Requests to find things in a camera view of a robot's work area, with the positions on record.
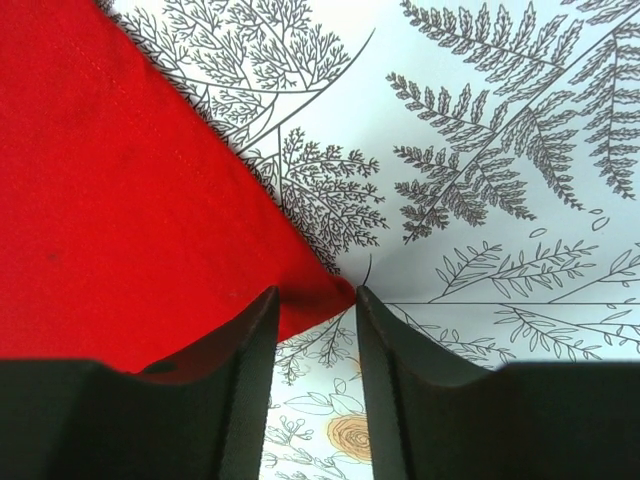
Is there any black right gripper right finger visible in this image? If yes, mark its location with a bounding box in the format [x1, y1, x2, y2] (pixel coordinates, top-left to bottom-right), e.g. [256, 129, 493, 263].
[356, 286, 639, 480]

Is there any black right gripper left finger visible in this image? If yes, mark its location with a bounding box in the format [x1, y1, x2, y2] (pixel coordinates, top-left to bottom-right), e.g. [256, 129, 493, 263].
[1, 287, 280, 479]

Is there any floral patterned table mat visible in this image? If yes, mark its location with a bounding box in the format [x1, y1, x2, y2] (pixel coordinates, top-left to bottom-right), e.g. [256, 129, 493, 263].
[97, 0, 640, 480]

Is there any red t shirt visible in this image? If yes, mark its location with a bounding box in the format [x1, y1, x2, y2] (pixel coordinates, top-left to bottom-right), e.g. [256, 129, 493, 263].
[1, 1, 354, 371]

